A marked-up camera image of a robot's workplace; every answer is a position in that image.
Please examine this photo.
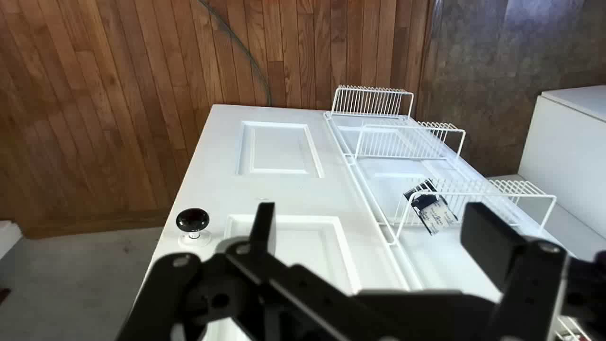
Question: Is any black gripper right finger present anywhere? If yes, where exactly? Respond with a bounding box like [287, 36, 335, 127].
[458, 199, 572, 341]

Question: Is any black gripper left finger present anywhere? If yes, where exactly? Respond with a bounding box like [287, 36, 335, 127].
[115, 201, 329, 341]

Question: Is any black round doorknob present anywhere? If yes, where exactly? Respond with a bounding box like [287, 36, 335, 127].
[174, 206, 212, 240]

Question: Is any black white patterned item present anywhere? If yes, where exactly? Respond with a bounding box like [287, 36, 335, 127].
[403, 178, 460, 237]

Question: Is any white mini fridge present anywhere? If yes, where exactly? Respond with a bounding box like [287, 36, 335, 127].
[517, 83, 606, 261]

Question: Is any white panel door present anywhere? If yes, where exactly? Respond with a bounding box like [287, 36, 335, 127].
[140, 102, 570, 341]

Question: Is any white wire door rack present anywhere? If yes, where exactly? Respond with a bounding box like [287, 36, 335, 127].
[322, 83, 558, 254]

